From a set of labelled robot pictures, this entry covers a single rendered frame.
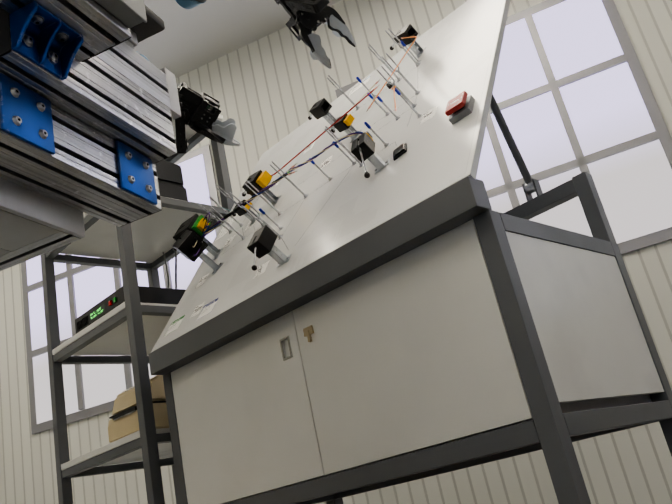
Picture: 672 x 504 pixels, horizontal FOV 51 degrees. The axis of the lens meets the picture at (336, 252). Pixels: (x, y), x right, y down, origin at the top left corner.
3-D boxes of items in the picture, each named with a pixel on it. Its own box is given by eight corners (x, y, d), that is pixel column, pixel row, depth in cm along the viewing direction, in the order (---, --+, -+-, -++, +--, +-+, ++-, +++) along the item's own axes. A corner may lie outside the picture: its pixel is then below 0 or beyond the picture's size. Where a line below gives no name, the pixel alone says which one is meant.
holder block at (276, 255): (266, 289, 176) (237, 264, 172) (282, 256, 184) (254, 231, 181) (278, 283, 173) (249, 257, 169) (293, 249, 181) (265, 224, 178)
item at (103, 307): (126, 303, 224) (124, 283, 226) (74, 338, 246) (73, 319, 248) (212, 308, 247) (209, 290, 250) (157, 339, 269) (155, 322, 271)
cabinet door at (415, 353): (529, 418, 127) (469, 218, 140) (322, 475, 160) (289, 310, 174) (536, 417, 128) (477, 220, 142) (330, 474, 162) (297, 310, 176)
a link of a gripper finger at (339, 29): (353, 41, 177) (322, 20, 174) (362, 34, 172) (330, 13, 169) (348, 52, 177) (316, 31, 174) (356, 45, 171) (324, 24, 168)
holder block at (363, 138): (361, 163, 172) (350, 151, 171) (362, 152, 177) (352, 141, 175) (374, 153, 171) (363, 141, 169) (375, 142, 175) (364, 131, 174)
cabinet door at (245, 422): (323, 475, 161) (290, 310, 174) (188, 512, 195) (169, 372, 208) (329, 474, 162) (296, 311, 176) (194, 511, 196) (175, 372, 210)
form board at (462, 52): (155, 356, 212) (150, 352, 211) (265, 157, 283) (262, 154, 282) (475, 180, 139) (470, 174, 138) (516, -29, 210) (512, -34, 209)
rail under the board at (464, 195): (477, 205, 135) (467, 175, 137) (150, 375, 208) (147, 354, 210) (492, 209, 139) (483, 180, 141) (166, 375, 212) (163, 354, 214)
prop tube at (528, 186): (535, 190, 195) (489, 91, 199) (527, 195, 196) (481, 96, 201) (540, 189, 197) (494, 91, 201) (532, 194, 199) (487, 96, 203)
